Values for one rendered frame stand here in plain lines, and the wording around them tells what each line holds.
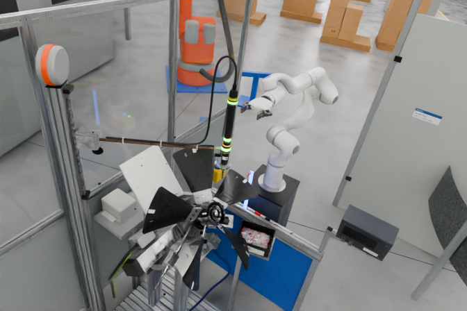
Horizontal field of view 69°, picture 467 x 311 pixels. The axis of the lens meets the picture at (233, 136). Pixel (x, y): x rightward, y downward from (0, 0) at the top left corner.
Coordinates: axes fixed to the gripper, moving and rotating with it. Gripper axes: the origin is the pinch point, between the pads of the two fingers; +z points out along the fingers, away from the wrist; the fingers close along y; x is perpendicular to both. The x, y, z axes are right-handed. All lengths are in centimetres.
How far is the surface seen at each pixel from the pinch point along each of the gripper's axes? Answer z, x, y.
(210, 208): 29, -41, -2
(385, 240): -10, -42, -79
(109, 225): 46, -80, 54
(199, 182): 23.9, -35.3, 9.7
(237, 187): 2.7, -46.6, -1.7
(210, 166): 16.2, -28.8, 9.2
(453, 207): -121, -80, -120
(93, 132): 53, -9, 49
